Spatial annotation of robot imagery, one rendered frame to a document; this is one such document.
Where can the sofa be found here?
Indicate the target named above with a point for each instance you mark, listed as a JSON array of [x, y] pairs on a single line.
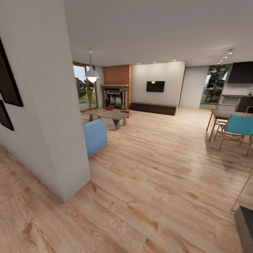
[[95, 136]]

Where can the cabinet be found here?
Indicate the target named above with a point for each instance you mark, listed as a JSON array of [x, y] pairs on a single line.
[[241, 72], [154, 108]]

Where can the wall mounted tv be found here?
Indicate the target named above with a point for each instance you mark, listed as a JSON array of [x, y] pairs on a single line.
[[155, 86]]

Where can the stairs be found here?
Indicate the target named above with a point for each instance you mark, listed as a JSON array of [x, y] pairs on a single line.
[[243, 215]]

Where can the coffee table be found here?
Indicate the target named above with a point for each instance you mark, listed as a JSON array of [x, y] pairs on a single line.
[[116, 116]]

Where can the wood fireplace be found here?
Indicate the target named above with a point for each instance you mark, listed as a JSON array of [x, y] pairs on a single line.
[[115, 97]]

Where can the room light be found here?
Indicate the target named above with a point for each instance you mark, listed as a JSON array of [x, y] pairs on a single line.
[[91, 72]]

